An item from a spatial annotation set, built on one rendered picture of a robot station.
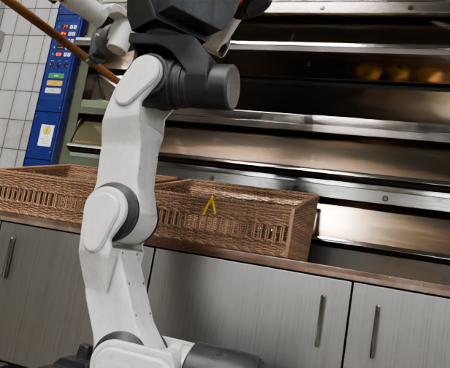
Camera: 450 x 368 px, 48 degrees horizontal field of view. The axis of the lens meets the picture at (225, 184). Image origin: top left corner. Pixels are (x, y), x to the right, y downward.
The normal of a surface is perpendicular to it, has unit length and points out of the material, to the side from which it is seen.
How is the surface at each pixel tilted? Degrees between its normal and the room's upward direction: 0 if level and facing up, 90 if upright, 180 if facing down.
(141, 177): 84
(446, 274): 90
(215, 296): 90
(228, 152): 70
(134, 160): 90
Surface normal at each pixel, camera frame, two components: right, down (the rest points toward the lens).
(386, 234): -0.22, -0.51
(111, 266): 0.93, 0.18
